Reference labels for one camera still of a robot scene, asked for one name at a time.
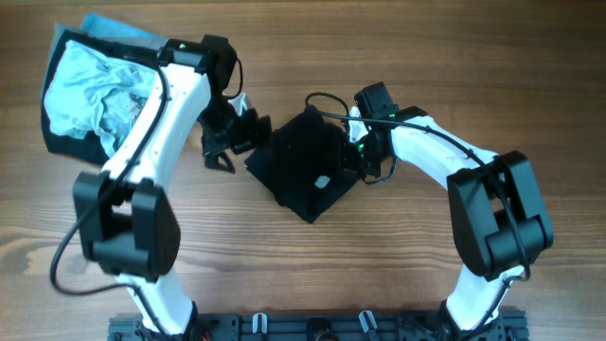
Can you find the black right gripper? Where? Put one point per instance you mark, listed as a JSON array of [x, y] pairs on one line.
[[347, 163]]

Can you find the black t-shirt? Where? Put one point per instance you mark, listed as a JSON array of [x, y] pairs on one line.
[[300, 165]]

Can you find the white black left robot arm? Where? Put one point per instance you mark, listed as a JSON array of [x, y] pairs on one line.
[[124, 220]]

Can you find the blue folded garment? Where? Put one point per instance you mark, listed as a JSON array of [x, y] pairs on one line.
[[102, 26]]

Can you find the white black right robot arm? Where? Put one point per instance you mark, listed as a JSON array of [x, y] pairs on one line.
[[499, 219]]

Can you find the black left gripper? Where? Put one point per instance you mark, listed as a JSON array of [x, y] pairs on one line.
[[255, 134]]

